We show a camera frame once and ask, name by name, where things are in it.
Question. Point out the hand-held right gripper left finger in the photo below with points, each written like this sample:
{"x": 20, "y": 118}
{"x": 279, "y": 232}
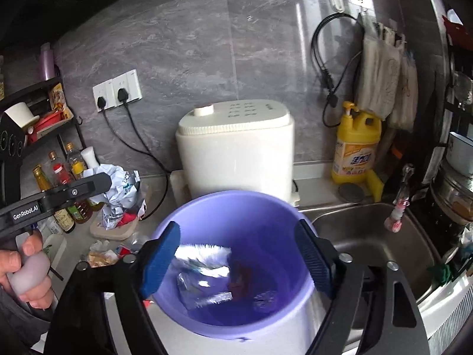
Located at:
{"x": 159, "y": 262}

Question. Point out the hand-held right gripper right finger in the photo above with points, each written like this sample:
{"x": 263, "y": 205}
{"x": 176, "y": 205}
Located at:
{"x": 315, "y": 260}

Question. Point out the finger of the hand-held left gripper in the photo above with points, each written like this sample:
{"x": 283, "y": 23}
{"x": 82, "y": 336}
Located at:
{"x": 83, "y": 189}

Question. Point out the red paper scrap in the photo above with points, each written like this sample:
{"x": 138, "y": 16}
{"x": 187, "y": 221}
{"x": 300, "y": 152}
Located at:
{"x": 126, "y": 254}

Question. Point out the white plastic bag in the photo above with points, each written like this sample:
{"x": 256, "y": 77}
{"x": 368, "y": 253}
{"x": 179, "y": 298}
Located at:
{"x": 118, "y": 192}

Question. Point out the silver foil wrapper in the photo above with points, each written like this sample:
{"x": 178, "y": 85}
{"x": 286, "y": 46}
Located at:
{"x": 201, "y": 277}

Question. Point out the small red wrapper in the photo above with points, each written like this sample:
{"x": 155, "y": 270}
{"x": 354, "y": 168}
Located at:
{"x": 129, "y": 219}

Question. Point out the tissue with brown wrapper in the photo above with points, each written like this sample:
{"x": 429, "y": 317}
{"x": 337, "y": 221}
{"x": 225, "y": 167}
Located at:
{"x": 99, "y": 255}

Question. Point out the purple plastic bucket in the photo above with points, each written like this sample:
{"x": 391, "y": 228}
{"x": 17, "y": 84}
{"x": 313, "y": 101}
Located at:
{"x": 258, "y": 207}

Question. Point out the person's left forearm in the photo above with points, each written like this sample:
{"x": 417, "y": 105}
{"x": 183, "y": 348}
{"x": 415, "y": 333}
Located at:
{"x": 14, "y": 314}

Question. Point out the person's left hand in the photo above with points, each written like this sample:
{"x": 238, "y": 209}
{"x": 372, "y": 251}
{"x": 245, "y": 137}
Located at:
{"x": 30, "y": 247}

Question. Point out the red cap oil bottle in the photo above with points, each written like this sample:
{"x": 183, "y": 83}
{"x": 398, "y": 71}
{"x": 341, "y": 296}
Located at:
{"x": 83, "y": 212}

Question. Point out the dark soy sauce bottle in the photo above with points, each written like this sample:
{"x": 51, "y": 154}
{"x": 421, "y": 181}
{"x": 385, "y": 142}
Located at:
{"x": 65, "y": 222}

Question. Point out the gold cap clear bottle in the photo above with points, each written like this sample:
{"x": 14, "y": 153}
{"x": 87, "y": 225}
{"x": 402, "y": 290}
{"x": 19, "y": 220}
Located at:
{"x": 53, "y": 157}

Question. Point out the beige induction cooker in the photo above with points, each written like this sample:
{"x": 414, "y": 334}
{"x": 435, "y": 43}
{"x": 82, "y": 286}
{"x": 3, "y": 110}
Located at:
{"x": 111, "y": 233}

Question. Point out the stainless steel sink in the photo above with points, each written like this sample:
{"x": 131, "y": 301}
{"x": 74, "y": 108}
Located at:
{"x": 369, "y": 236}

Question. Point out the red box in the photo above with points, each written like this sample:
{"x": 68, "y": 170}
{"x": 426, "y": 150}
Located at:
{"x": 46, "y": 125}

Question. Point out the round metal drain cover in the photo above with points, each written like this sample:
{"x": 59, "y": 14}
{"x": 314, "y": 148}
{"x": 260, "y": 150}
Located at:
{"x": 351, "y": 193}

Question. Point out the orange snack packet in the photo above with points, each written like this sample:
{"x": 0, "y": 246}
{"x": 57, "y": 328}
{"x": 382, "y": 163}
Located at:
{"x": 58, "y": 100}

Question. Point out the yellow sponge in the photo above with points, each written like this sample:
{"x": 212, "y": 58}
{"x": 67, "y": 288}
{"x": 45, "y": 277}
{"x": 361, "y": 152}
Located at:
{"x": 375, "y": 188}

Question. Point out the white paper cup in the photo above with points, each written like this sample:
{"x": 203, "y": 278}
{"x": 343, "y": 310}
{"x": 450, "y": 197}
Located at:
{"x": 20, "y": 112}

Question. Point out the faucet with pink filter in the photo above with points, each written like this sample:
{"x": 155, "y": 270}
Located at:
{"x": 399, "y": 199}

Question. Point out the black metal kitchen rack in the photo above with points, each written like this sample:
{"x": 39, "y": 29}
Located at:
{"x": 33, "y": 88}

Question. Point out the yellow dish soap bottle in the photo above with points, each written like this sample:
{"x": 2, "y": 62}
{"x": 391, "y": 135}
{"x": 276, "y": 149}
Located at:
{"x": 356, "y": 148}

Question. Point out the green cloth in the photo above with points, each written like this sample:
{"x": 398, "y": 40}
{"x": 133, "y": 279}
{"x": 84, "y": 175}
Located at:
{"x": 441, "y": 274}

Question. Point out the pink bottle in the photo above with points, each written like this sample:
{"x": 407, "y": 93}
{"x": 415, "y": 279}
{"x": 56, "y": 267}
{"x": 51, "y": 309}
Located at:
{"x": 47, "y": 63}

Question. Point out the cream electric cooker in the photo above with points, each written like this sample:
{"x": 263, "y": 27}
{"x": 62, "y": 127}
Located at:
{"x": 236, "y": 148}

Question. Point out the stainless steel pot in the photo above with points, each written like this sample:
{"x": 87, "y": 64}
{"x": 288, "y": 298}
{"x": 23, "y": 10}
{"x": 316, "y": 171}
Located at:
{"x": 451, "y": 199}

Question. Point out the white printed cloth bag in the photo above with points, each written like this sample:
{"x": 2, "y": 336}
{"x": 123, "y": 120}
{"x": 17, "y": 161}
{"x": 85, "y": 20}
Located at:
{"x": 406, "y": 96}

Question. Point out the beige cloth bag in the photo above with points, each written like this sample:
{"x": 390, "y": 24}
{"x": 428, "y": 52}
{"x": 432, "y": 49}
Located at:
{"x": 377, "y": 74}

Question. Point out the black dish shelf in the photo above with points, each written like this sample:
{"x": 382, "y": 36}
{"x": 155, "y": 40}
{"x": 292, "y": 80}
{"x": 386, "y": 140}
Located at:
{"x": 449, "y": 81}

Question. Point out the red container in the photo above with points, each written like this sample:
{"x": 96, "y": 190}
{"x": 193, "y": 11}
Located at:
{"x": 453, "y": 29}

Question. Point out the white wall socket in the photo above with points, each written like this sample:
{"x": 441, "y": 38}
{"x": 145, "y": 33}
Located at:
{"x": 129, "y": 83}
{"x": 103, "y": 92}

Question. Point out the white wall hook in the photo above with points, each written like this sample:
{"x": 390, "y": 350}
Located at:
{"x": 338, "y": 4}

